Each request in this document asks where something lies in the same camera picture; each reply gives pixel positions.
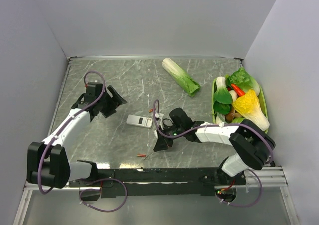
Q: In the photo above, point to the aluminium frame rail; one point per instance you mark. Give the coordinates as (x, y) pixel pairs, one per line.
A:
(268, 176)

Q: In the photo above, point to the bok choy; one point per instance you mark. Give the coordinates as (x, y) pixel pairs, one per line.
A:
(222, 94)

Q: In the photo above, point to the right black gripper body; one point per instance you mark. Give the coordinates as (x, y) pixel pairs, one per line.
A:
(172, 131)

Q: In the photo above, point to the green plastic tray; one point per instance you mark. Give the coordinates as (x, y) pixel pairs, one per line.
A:
(219, 110)

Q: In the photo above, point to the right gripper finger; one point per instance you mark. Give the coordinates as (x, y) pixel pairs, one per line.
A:
(169, 142)
(161, 144)

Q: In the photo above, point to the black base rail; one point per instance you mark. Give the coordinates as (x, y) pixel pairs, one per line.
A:
(160, 181)

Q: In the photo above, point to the white mushroom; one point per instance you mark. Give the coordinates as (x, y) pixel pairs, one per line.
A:
(233, 95)

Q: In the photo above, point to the white remote control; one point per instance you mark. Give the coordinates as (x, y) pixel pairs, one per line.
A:
(139, 121)

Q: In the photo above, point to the yellow napa cabbage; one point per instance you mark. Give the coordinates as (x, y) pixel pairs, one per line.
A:
(249, 107)

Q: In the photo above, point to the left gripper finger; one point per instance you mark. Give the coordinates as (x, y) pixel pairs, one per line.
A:
(115, 94)
(117, 100)

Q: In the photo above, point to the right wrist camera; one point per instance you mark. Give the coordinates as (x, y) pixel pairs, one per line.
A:
(159, 119)

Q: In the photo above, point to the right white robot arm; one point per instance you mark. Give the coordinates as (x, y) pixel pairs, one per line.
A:
(254, 148)

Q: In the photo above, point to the red chili pepper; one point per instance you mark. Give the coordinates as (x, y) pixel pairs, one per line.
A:
(238, 91)

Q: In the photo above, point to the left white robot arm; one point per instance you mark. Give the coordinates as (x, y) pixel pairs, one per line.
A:
(47, 161)

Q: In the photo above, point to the long green napa cabbage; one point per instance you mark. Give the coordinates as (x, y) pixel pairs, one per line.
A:
(183, 79)

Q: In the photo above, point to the round green cabbage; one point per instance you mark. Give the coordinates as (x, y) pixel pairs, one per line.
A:
(238, 120)

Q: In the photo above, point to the brown mushroom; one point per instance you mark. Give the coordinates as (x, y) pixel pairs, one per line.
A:
(233, 114)

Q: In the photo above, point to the green lettuce head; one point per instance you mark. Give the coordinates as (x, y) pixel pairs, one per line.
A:
(244, 81)

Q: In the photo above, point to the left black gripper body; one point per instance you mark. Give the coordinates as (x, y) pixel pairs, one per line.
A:
(106, 106)

